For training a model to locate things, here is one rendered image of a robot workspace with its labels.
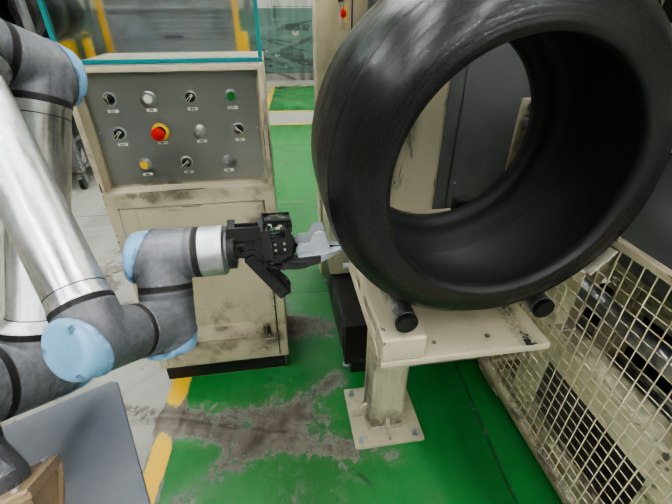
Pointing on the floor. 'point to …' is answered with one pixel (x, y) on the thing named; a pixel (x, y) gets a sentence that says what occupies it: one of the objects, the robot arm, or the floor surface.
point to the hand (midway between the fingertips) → (337, 250)
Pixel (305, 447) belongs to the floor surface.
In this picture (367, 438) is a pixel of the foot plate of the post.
